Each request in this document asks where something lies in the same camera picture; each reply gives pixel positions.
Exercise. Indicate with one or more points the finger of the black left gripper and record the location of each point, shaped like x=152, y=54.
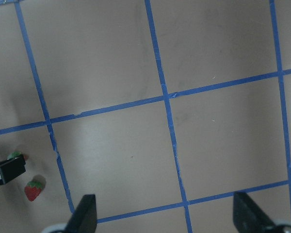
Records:
x=11, y=169

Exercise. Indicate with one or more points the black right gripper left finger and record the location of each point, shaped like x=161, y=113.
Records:
x=84, y=218

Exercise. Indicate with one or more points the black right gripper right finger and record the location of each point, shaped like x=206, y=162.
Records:
x=248, y=217

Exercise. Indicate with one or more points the red strawberry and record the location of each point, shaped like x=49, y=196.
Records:
x=17, y=154
x=32, y=190

